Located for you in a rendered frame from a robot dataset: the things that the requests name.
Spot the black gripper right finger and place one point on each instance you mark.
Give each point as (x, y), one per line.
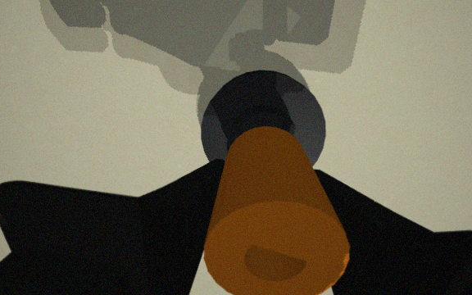
(392, 255)

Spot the orange knob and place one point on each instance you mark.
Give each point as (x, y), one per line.
(273, 230)

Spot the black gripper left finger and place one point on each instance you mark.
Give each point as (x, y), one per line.
(158, 237)

